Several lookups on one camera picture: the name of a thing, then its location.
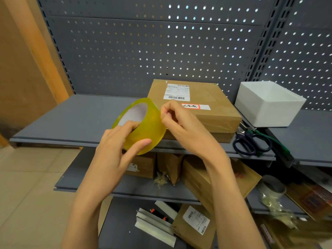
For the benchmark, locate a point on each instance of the person's left hand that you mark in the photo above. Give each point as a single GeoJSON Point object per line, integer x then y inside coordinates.
{"type": "Point", "coordinates": [111, 158]}

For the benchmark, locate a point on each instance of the person's right hand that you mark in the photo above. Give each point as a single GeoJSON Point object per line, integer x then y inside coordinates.
{"type": "Point", "coordinates": [192, 134]}

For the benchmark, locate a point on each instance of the brown cardboard box white labels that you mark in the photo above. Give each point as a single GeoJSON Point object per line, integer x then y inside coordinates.
{"type": "Point", "coordinates": [215, 111]}

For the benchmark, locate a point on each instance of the yellow tape roll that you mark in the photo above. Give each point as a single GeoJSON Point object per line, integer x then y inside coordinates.
{"type": "Point", "coordinates": [150, 127]}

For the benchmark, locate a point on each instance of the black scissors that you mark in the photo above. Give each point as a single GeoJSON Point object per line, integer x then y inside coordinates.
{"type": "Point", "coordinates": [246, 145]}

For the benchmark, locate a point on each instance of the white plastic bin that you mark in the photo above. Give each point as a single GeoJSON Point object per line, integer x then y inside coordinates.
{"type": "Point", "coordinates": [269, 108]}

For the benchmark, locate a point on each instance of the person's left forearm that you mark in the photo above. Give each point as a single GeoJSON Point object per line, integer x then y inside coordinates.
{"type": "Point", "coordinates": [83, 220]}

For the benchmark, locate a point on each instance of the person's right forearm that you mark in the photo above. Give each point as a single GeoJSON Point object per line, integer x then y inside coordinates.
{"type": "Point", "coordinates": [230, 207]}

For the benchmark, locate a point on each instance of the cardboard box torn white sticker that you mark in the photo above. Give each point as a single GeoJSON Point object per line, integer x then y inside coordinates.
{"type": "Point", "coordinates": [142, 165]}

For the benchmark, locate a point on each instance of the cardboard box red lettering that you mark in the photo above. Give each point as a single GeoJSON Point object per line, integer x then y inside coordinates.
{"type": "Point", "coordinates": [197, 184]}

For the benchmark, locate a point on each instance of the cardboard box barcode label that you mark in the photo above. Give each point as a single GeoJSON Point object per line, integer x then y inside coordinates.
{"type": "Point", "coordinates": [192, 228]}

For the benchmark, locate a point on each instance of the cardboard box red blue print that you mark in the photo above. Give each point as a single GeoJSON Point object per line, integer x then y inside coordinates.
{"type": "Point", "coordinates": [311, 202]}

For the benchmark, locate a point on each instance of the white flat strips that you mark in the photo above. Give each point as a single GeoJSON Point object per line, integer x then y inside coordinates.
{"type": "Point", "coordinates": [155, 223]}

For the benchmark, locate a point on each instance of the grey perforated back panel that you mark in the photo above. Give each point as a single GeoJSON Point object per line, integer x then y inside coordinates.
{"type": "Point", "coordinates": [155, 49]}
{"type": "Point", "coordinates": [301, 54]}

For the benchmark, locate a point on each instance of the crumpled clear plastic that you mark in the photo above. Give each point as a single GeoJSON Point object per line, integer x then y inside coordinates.
{"type": "Point", "coordinates": [278, 212]}

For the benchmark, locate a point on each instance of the brown wooden panel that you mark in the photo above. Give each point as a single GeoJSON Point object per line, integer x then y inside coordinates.
{"type": "Point", "coordinates": [26, 62]}

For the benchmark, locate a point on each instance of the grey slotted upright post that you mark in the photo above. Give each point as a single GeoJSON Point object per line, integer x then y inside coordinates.
{"type": "Point", "coordinates": [271, 38]}
{"type": "Point", "coordinates": [55, 44]}

